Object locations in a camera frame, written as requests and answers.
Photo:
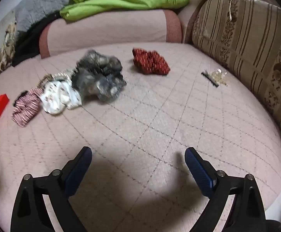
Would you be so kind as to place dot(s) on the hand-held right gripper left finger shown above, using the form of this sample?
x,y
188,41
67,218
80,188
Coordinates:
x,y
78,171

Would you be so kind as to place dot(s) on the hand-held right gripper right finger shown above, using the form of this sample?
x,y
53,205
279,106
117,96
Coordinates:
x,y
199,171

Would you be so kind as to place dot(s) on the white dotted scrunchie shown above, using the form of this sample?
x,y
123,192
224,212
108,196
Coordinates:
x,y
58,96

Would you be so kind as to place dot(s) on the pink plaid scrunchie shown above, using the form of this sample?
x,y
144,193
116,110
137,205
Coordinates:
x,y
25,107

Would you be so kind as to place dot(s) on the grey sheer scrunchie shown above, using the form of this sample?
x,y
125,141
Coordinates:
x,y
99,77

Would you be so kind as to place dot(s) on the red dotted scrunchie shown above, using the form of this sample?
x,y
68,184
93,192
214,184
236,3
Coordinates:
x,y
151,61

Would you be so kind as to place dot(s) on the black cloth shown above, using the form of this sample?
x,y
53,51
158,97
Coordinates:
x,y
31,43

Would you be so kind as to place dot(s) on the striped floral sofa cushion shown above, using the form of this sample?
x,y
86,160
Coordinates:
x,y
247,41

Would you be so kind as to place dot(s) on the pink bolster cushion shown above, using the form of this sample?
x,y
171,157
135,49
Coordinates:
x,y
106,29

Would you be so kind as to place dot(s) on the leaf patterned cloth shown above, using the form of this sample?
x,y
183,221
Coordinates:
x,y
8,41

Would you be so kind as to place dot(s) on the grey quilted blanket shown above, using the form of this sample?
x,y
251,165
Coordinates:
x,y
34,12

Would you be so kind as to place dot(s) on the green cloth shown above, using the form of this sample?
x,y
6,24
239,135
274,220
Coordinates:
x,y
121,0

